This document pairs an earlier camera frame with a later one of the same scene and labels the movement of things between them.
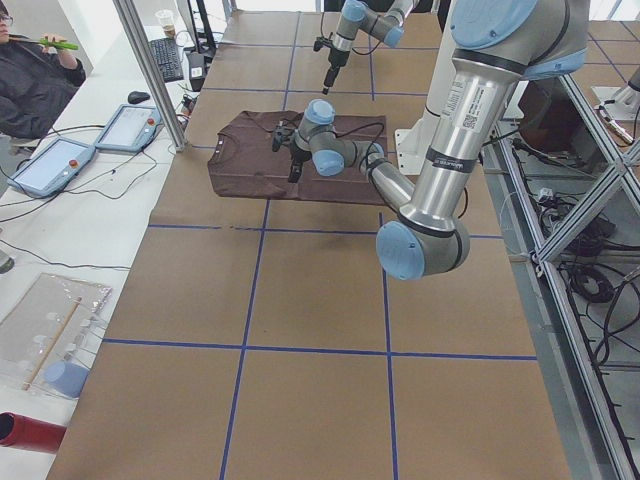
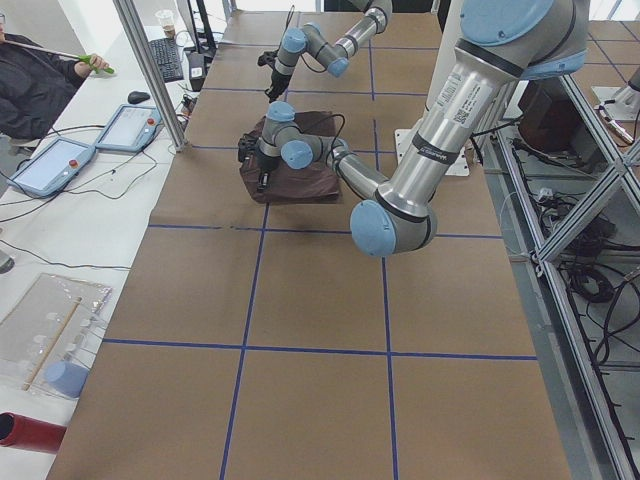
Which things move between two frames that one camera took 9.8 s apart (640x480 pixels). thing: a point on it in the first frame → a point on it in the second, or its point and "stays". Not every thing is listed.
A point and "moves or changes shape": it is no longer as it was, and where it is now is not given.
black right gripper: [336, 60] → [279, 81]
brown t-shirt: [242, 162] moves or changes shape
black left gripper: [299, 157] → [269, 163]
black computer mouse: [137, 96] stays
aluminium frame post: [130, 18] stays
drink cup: [167, 21] stays
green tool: [60, 45] → [88, 58]
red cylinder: [18, 430] stays
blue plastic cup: [66, 377] stays
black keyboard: [167, 55] stays
